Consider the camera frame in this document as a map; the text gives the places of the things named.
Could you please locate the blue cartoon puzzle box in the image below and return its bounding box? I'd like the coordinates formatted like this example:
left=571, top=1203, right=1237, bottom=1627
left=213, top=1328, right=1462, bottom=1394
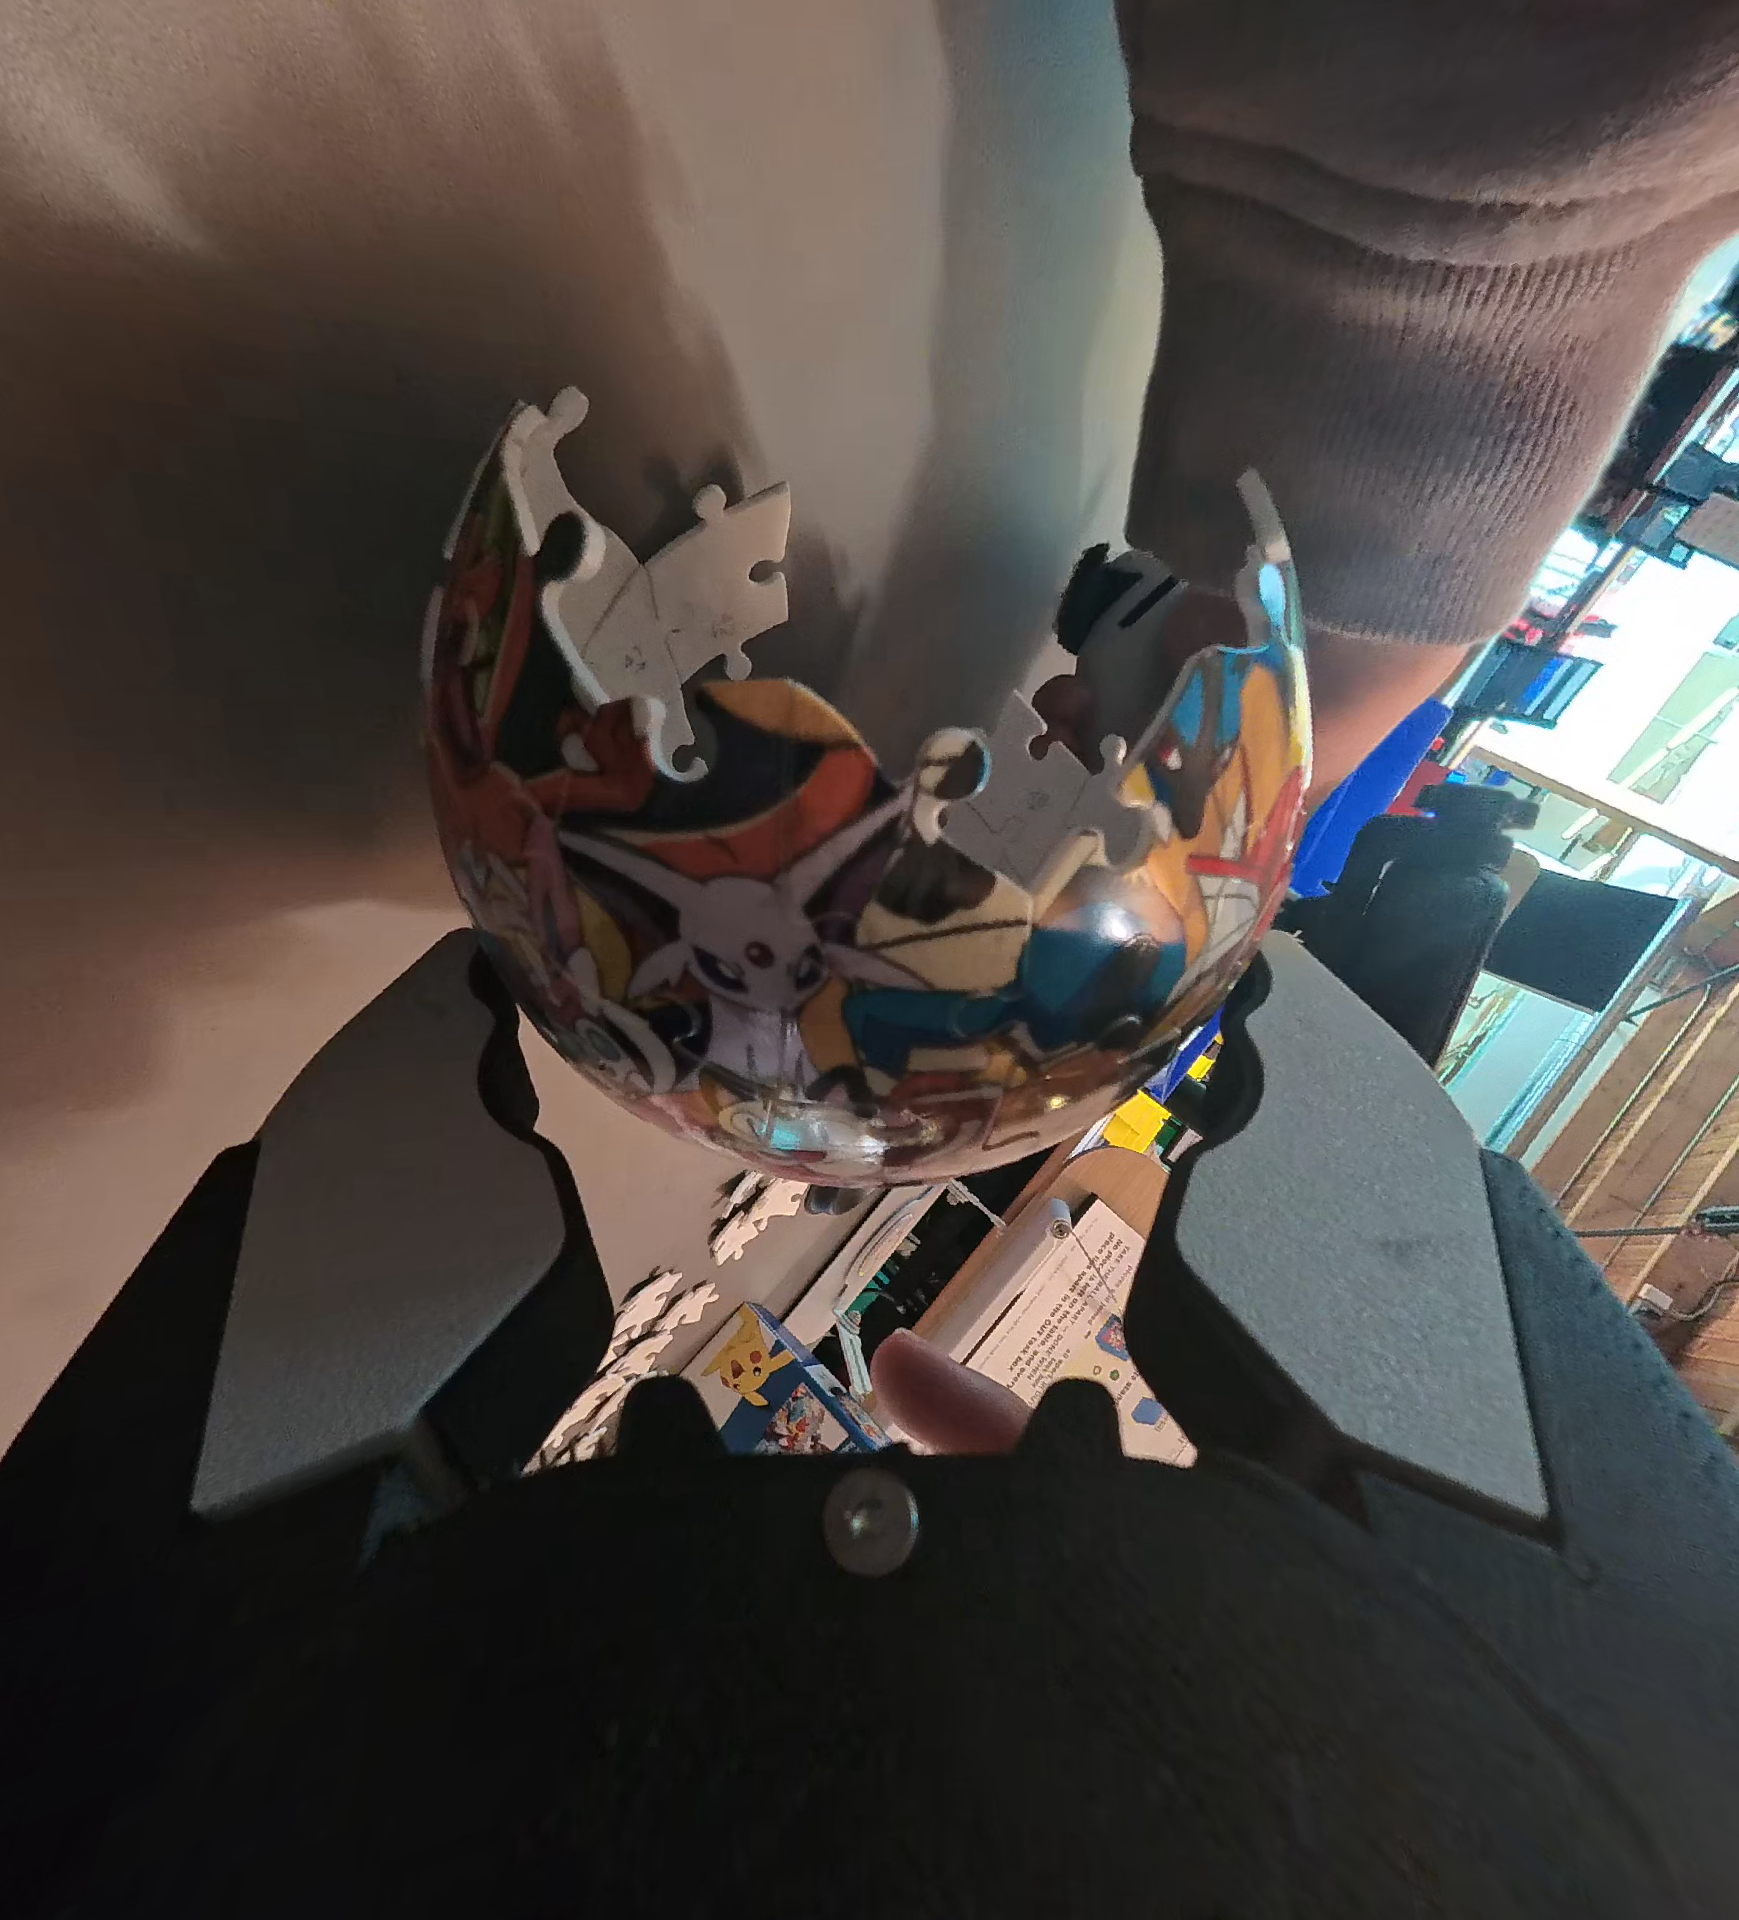
left=690, top=1304, right=894, bottom=1457

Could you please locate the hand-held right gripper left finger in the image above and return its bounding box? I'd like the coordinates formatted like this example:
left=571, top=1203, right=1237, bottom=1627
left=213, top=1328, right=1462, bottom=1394
left=191, top=928, right=619, bottom=1520

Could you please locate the person's left forearm brown sleeve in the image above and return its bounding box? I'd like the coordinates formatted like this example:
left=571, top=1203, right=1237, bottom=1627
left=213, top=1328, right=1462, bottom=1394
left=1116, top=0, right=1739, bottom=647

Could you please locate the pile of white puzzle pieces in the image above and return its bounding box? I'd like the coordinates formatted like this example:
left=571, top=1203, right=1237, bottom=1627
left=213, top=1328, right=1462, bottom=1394
left=524, top=1166, right=818, bottom=1479

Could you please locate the person's right hand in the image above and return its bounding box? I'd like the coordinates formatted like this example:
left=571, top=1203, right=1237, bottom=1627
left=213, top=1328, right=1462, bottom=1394
left=871, top=1328, right=1039, bottom=1459

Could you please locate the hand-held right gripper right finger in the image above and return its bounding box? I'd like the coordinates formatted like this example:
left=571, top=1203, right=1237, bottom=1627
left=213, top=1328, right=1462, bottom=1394
left=1129, top=928, right=1556, bottom=1532

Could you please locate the colourful cartoon puzzle ball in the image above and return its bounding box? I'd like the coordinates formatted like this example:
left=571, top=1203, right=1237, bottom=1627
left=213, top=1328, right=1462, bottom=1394
left=418, top=388, right=1317, bottom=1191

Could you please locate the white printed paper sheet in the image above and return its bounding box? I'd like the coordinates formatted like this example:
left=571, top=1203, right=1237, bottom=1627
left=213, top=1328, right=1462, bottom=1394
left=960, top=1201, right=1201, bottom=1468

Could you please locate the dark flat panel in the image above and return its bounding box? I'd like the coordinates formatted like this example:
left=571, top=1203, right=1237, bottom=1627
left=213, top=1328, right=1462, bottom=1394
left=1484, top=869, right=1681, bottom=1014

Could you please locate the blue plastic object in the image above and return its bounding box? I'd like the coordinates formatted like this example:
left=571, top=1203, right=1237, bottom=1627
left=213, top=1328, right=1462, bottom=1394
left=1297, top=698, right=1456, bottom=903

